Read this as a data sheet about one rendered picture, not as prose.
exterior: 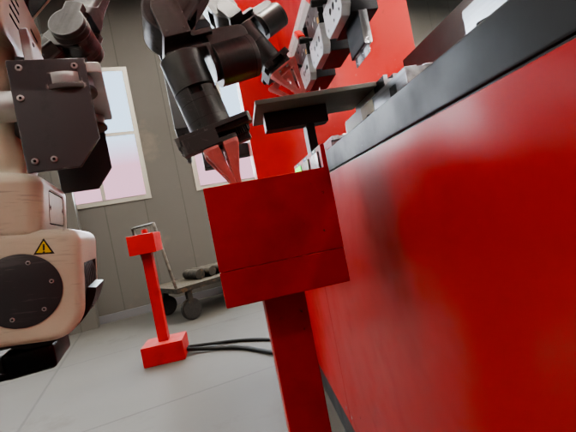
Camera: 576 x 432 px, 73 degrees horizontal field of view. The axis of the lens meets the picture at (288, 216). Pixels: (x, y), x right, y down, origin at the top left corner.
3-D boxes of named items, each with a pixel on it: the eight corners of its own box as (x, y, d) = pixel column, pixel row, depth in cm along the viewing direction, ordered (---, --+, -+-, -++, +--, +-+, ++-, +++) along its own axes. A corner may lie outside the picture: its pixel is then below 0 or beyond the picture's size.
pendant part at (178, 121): (180, 148, 225) (168, 87, 224) (201, 146, 227) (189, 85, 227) (174, 129, 181) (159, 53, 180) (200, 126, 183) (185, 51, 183)
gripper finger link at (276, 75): (310, 92, 92) (284, 61, 91) (316, 81, 84) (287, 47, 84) (289, 110, 91) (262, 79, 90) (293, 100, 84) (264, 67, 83)
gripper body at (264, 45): (285, 70, 94) (265, 47, 93) (291, 51, 84) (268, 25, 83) (266, 87, 93) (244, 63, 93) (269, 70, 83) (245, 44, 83)
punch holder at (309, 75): (303, 93, 141) (295, 48, 141) (326, 89, 142) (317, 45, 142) (311, 77, 126) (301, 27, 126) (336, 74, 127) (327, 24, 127)
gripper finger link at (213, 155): (278, 181, 50) (248, 114, 50) (226, 203, 49) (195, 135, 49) (271, 186, 57) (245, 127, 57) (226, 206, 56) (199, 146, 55)
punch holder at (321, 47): (314, 72, 121) (303, 20, 121) (339, 68, 122) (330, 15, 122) (324, 51, 106) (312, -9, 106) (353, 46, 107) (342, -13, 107)
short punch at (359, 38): (353, 69, 97) (345, 31, 96) (361, 68, 97) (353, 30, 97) (366, 51, 87) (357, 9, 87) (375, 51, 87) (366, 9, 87)
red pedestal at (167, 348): (151, 357, 254) (126, 232, 253) (189, 348, 257) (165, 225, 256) (143, 369, 234) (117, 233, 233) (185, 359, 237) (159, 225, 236)
